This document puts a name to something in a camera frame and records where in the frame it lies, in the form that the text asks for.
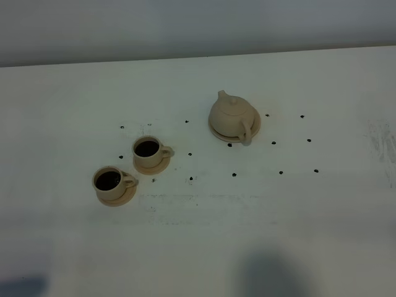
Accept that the beige ceramic teapot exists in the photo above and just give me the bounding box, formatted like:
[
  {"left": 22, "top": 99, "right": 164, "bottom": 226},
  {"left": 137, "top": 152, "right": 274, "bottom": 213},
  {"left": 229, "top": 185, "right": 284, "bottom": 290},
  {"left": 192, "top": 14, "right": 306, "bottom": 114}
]
[{"left": 208, "top": 90, "right": 257, "bottom": 145}]

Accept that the beige teapot saucer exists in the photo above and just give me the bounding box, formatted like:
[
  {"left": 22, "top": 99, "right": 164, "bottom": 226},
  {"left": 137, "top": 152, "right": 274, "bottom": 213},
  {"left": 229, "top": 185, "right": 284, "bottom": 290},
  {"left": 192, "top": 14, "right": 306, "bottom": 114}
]
[{"left": 208, "top": 111, "right": 261, "bottom": 143}]

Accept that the beige rear teacup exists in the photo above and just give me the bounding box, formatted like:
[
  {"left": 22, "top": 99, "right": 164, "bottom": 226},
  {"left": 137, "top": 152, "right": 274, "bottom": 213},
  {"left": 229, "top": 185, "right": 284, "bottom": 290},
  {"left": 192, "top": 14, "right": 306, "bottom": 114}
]
[{"left": 132, "top": 136, "right": 174, "bottom": 168}]

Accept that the beige teacup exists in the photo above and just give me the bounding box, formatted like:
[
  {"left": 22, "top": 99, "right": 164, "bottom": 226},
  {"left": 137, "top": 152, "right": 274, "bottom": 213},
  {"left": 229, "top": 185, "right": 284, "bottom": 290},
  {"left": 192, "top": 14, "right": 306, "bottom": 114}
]
[
  {"left": 92, "top": 166, "right": 138, "bottom": 202},
  {"left": 132, "top": 136, "right": 174, "bottom": 168}
]

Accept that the beige rear cup saucer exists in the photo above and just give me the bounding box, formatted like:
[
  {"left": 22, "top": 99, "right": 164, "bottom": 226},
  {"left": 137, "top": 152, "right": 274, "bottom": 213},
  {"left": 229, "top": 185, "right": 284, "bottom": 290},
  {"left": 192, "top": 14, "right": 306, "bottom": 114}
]
[{"left": 133, "top": 157, "right": 171, "bottom": 175}]

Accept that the beige cup saucer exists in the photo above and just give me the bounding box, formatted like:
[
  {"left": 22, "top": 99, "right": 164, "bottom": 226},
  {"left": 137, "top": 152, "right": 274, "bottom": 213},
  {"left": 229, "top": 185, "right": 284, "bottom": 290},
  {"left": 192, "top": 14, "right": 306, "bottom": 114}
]
[
  {"left": 96, "top": 182, "right": 137, "bottom": 207},
  {"left": 133, "top": 157, "right": 171, "bottom": 175}
]

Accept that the beige front cup saucer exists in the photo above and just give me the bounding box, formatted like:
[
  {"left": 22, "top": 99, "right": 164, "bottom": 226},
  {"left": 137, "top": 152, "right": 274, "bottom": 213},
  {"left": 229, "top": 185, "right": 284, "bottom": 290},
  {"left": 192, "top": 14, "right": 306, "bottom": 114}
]
[{"left": 96, "top": 182, "right": 137, "bottom": 207}]

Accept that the beige front teacup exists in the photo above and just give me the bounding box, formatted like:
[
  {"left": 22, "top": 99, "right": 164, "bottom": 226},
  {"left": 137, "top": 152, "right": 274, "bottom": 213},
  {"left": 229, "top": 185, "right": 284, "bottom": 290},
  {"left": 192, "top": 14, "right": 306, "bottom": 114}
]
[{"left": 92, "top": 166, "right": 138, "bottom": 202}]

